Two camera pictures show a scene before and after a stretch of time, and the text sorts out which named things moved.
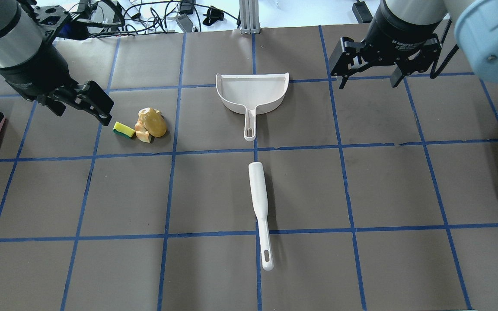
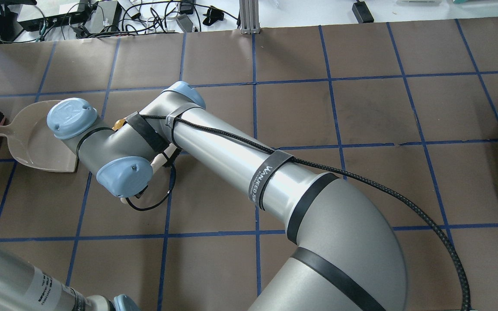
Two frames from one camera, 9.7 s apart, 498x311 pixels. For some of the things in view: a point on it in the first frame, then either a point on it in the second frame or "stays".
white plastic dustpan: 252,94 → 31,142
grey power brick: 185,22 stays
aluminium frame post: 249,17 stays
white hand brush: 259,189 → 159,161
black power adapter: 362,12 stays
